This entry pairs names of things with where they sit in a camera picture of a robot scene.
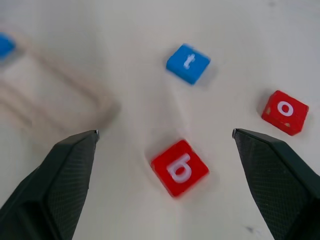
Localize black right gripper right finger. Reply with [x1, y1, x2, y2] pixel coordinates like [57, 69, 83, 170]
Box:
[231, 128, 320, 240]

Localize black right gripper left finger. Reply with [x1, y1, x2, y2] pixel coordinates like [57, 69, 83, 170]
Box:
[0, 129, 101, 240]

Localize red letter o block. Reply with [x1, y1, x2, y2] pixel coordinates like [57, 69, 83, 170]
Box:
[261, 89, 310, 137]

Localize red letter b block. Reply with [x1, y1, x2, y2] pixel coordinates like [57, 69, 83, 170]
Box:
[150, 139, 210, 198]

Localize wooden tray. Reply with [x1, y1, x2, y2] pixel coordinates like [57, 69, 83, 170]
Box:
[0, 32, 122, 136]

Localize blue letter t block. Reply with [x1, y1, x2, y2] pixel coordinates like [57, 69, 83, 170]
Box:
[165, 43, 212, 86]

